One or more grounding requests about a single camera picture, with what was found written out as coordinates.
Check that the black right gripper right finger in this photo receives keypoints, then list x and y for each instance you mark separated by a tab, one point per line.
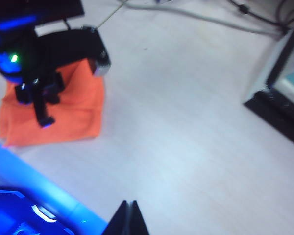
138	222

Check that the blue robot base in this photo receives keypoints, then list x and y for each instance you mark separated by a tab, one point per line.
14	215

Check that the white teal box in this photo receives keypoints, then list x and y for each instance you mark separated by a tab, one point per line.
267	73

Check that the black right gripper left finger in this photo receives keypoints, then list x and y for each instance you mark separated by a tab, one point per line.
118	222

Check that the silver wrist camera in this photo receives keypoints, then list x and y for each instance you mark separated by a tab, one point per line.
101	67

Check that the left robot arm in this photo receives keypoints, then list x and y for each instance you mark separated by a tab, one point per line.
7	68

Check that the orange microfiber rag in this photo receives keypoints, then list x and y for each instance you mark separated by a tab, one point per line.
76	122

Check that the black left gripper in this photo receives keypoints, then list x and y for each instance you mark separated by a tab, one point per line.
63	49

